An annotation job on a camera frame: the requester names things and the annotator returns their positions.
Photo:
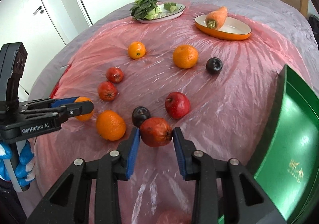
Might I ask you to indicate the green leafy bok choy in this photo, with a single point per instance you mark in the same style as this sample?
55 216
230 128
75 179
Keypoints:
141 8

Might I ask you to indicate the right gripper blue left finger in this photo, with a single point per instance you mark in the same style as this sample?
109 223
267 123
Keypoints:
68 200

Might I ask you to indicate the green rectangular tray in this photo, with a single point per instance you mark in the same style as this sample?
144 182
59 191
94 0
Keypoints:
267 117

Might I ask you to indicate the black backpack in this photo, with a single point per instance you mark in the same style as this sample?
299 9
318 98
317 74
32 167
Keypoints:
314 23

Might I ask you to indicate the dark plum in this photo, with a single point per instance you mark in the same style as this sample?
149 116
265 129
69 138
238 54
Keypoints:
139 115
214 65

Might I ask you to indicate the large orange front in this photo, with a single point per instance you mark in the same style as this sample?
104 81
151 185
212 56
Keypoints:
110 125

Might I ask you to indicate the pink plastic sheet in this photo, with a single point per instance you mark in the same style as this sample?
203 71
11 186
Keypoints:
174 84

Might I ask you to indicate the white door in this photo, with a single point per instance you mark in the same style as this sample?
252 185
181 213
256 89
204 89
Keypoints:
27 21

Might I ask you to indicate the red fruit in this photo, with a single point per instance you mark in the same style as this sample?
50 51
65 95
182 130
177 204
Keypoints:
156 132
107 91
114 75

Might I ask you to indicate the carrot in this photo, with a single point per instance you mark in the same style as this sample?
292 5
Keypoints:
216 19

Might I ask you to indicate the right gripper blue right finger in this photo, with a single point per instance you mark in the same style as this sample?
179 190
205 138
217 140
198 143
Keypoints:
244 201

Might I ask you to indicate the mandarin orange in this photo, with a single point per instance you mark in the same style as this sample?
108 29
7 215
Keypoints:
185 56

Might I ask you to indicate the grey patterned plate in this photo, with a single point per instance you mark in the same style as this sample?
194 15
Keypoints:
163 12

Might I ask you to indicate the orange oval dish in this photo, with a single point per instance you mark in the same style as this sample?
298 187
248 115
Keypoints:
233 29

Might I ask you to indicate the blue gloved left hand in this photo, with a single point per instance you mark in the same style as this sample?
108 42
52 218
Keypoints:
25 171

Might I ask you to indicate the red apple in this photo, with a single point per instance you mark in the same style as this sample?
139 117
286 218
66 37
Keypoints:
177 105

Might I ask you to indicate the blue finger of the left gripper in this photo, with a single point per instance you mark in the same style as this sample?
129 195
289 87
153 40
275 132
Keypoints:
74 110
67 101

